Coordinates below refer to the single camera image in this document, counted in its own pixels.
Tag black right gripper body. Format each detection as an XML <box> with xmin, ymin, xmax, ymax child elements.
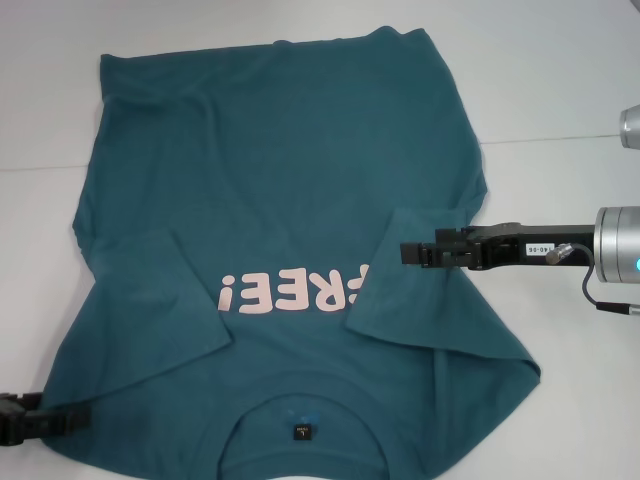
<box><xmin>469</xmin><ymin>222</ymin><xmax>599</xmax><ymax>272</ymax></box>

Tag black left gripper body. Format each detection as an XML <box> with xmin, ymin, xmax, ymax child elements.
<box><xmin>0</xmin><ymin>392</ymin><xmax>47</xmax><ymax>447</ymax></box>

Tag teal T-shirt with pink print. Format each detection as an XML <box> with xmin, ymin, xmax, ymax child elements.
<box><xmin>42</xmin><ymin>27</ymin><xmax>544</xmax><ymax>480</ymax></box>

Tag right arm cable with plug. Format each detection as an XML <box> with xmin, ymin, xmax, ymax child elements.
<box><xmin>544</xmin><ymin>241</ymin><xmax>640</xmax><ymax>317</ymax></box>

